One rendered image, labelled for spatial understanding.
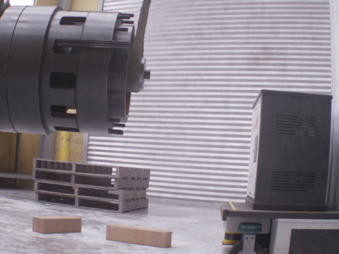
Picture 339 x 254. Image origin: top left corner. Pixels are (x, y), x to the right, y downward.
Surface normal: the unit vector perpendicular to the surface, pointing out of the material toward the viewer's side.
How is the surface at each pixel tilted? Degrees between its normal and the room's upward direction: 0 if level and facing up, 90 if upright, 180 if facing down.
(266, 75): 120
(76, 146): 90
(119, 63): 90
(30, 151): 90
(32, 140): 90
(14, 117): 146
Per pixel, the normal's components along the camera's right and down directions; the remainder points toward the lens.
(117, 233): -0.34, -0.11
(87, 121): -0.05, 0.80
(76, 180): 0.97, 0.05
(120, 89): -0.02, 0.39
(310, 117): -0.08, -0.09
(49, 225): 0.87, 0.02
